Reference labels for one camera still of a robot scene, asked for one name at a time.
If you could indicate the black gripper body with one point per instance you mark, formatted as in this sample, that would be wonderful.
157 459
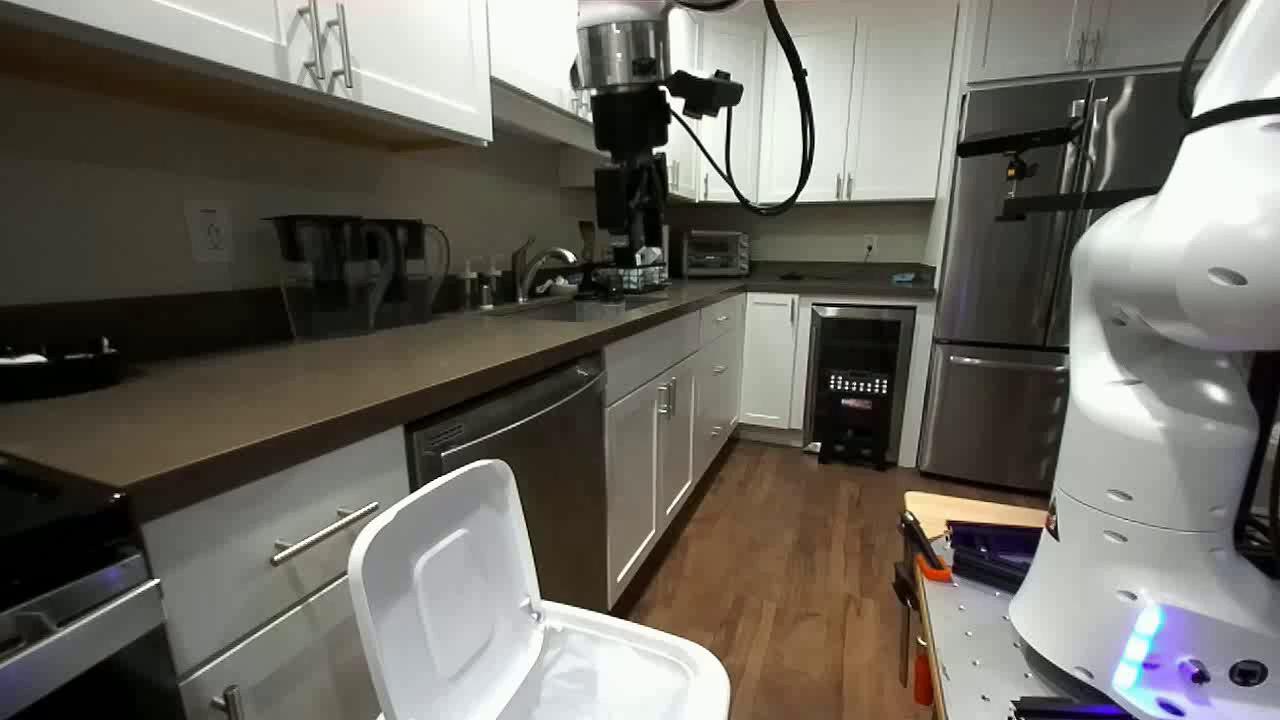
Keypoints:
630 163

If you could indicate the white plastic container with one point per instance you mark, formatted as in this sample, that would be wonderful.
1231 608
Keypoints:
447 602

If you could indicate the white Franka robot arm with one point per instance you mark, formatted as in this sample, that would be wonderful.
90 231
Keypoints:
1163 401

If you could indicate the white plastic bin body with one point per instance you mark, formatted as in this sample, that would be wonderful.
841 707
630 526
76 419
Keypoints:
624 672

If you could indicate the silver toaster oven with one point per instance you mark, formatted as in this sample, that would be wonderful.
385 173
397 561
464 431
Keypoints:
714 253

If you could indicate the chrome sink faucet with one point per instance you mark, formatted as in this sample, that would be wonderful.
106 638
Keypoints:
536 264

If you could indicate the white upper corner cabinet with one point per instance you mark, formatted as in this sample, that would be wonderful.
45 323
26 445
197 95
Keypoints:
532 46

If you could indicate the small bottles by sink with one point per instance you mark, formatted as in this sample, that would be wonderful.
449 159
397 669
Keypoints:
481 290

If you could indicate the white base cabinet beside cooler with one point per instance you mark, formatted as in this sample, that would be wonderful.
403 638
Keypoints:
773 363

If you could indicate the white base cabinets row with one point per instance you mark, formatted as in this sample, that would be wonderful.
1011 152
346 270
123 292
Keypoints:
654 441

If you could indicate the stainless steel dishwasher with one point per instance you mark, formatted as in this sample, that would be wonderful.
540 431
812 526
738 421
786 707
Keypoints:
521 441

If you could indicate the black wine cooler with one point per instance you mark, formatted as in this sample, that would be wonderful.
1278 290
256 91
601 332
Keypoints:
862 387

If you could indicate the white upper cabinet beside fridge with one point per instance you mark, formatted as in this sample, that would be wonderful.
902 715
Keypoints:
880 106

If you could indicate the dark water filter pitcher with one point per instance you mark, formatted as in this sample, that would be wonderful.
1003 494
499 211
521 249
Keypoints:
324 272

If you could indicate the stainless steel refrigerator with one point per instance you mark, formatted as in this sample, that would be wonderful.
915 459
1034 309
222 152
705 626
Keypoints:
1003 292

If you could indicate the wooden board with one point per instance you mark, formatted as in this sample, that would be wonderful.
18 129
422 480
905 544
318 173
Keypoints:
972 511

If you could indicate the orange clamp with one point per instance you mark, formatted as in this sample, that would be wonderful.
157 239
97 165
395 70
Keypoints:
927 567

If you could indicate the dark blue object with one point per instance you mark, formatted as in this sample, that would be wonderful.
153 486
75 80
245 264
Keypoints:
999 548

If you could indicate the grey robot mounting table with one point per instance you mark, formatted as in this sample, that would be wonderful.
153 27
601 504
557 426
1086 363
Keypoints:
972 654

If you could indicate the black dish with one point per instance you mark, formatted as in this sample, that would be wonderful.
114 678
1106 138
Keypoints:
52 371

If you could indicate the stainless steel oven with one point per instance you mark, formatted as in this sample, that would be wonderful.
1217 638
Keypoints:
65 613

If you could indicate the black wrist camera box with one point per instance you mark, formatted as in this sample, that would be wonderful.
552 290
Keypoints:
705 95

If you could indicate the white wall outlet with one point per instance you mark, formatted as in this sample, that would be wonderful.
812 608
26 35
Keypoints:
208 231

